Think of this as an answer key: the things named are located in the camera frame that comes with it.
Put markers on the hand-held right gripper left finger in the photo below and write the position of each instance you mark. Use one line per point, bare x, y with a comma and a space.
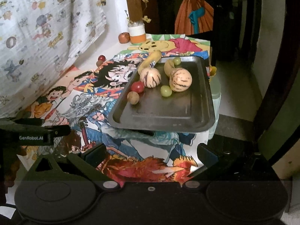
96, 153

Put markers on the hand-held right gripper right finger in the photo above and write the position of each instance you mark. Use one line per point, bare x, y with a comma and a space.
206, 154

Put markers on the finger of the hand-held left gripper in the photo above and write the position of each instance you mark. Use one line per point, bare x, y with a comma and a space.
61, 130

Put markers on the metal baking tray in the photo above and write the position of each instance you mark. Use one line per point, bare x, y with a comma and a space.
164, 112

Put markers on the small brown round fruit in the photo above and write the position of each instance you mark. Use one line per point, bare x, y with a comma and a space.
98, 63
133, 97

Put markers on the green grape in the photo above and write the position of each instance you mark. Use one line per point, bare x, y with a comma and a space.
177, 61
166, 91

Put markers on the red cherry tomato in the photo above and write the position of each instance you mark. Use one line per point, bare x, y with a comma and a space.
137, 87
102, 58

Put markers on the striped pepino melon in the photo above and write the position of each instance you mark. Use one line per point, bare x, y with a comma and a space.
150, 78
180, 79

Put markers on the small yellow banana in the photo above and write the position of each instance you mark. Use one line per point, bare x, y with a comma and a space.
167, 68

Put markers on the person's left hand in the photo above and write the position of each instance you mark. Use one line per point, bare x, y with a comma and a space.
14, 168

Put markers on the cartoon printed tablecloth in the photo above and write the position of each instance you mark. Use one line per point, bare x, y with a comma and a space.
93, 112

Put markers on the pale green container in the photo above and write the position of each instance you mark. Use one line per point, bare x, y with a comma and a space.
216, 98

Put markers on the small yellow object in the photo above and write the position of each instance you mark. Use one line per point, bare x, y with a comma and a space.
212, 71

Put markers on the white cartoon printed curtain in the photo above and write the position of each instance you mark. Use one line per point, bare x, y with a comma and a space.
46, 28

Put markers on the large yellow banana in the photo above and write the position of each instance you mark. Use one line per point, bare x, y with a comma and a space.
150, 60

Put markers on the reddish brown apple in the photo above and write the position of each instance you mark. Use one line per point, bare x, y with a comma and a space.
124, 37

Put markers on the white and orange jar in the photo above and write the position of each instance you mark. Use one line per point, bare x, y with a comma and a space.
137, 34

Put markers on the dried flower sprigs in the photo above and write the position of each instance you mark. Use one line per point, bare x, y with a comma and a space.
146, 18

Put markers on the brown wooden door frame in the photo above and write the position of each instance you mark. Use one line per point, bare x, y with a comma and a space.
133, 0

